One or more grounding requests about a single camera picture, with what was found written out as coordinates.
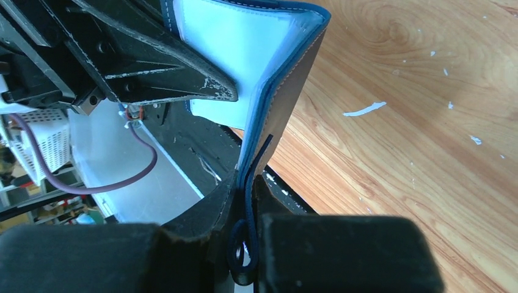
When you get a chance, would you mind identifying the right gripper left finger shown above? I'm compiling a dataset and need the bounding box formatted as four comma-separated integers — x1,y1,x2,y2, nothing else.
1,175,235,292

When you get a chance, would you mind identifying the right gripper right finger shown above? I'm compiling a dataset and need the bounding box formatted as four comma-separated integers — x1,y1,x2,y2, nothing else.
252,177,445,292

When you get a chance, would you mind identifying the blue card holder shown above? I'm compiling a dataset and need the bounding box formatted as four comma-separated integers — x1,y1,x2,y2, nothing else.
161,1,331,286

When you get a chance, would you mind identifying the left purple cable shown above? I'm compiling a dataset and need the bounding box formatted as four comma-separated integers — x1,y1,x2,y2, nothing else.
8,113,159,196

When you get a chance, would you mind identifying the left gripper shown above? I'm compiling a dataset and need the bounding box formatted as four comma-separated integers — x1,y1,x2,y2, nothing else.
1,1,238,115

